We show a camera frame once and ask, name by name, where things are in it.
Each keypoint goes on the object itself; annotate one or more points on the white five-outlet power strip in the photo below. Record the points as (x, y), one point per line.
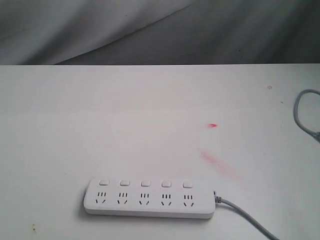
(150, 197)

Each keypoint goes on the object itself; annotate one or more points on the grey backdrop cloth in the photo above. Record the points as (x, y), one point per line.
(159, 32)

